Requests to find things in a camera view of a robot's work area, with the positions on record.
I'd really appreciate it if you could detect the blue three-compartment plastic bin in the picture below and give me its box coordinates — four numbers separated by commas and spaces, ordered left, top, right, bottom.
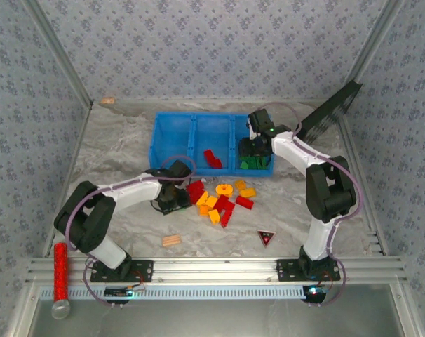
148, 111, 276, 177

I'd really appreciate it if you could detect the black checkered chessboard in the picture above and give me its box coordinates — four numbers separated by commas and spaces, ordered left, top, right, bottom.
293, 79, 363, 145

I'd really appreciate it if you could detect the black red triangle badge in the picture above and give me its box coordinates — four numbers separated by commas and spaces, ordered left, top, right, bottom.
257, 230, 277, 249

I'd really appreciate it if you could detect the left controller board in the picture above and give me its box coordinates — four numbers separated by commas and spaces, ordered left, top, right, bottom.
104, 286, 135, 299

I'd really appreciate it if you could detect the controller board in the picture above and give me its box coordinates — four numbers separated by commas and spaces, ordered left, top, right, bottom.
104, 286, 135, 299
302, 284, 328, 303

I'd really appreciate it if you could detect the grey metal front panel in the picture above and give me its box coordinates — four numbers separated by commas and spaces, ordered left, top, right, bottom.
8, 284, 420, 337

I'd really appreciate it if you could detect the red glitter tube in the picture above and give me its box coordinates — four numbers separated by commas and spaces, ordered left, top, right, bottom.
50, 242, 72, 320

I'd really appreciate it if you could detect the right controller board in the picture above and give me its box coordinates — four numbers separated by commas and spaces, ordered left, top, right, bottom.
302, 284, 328, 303

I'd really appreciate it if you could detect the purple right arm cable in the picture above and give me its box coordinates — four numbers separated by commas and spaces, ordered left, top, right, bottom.
247, 101, 366, 308

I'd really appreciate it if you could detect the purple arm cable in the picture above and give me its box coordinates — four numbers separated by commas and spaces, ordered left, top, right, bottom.
63, 155, 198, 310
247, 101, 366, 308

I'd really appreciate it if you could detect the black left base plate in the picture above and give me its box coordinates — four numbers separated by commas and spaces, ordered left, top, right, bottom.
89, 259, 154, 284

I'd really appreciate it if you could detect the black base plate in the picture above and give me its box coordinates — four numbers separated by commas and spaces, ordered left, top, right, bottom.
89, 259, 154, 284
276, 258, 342, 282

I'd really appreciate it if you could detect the aluminium front rail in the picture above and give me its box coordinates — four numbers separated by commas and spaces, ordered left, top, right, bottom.
25, 256, 408, 286

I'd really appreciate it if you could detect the white slotted cable duct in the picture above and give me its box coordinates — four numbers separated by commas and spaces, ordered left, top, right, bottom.
39, 284, 306, 301

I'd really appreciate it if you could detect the aluminium side rail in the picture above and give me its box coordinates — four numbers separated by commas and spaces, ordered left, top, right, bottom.
338, 114, 391, 256
40, 101, 94, 259

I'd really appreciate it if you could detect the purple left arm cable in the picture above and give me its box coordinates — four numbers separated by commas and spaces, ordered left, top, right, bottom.
63, 155, 198, 310

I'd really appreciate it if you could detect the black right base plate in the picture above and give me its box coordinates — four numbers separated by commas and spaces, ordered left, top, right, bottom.
276, 258, 342, 282

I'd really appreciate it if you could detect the aluminium frame post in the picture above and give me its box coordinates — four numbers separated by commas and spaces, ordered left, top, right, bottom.
348, 0, 408, 85
21, 0, 95, 108

